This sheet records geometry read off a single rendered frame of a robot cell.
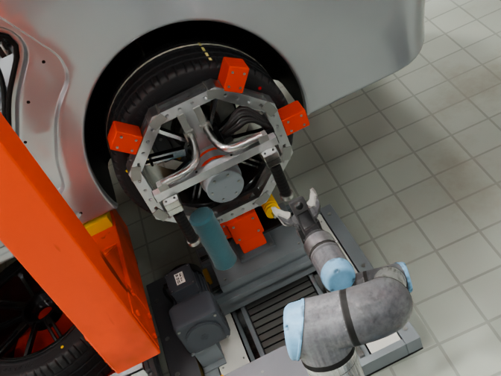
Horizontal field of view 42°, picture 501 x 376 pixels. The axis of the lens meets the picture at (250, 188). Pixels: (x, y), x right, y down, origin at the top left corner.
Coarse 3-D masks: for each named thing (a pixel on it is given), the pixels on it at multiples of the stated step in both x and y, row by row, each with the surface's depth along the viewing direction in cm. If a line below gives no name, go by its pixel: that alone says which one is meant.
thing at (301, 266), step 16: (288, 208) 301; (304, 256) 278; (208, 272) 286; (272, 272) 277; (288, 272) 273; (304, 272) 276; (240, 288) 277; (256, 288) 272; (272, 288) 275; (224, 304) 272; (240, 304) 275
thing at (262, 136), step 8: (200, 112) 212; (200, 120) 214; (208, 120) 215; (208, 128) 213; (208, 136) 211; (256, 136) 202; (264, 136) 202; (216, 144) 206; (224, 144) 204; (232, 144) 203; (240, 144) 202; (248, 144) 202
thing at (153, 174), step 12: (168, 132) 226; (216, 132) 237; (252, 132) 237; (156, 156) 230; (168, 156) 232; (180, 156) 233; (144, 168) 240; (156, 168) 254; (180, 168) 236; (240, 168) 255; (252, 168) 250; (264, 168) 245; (156, 180) 244; (252, 180) 247; (180, 192) 248; (192, 192) 244; (204, 192) 252; (192, 204) 245; (204, 204) 247
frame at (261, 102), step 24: (192, 96) 209; (216, 96) 211; (240, 96) 214; (264, 96) 221; (144, 120) 214; (168, 120) 211; (144, 144) 213; (288, 144) 231; (144, 192) 224; (264, 192) 241; (168, 216) 235; (216, 216) 241
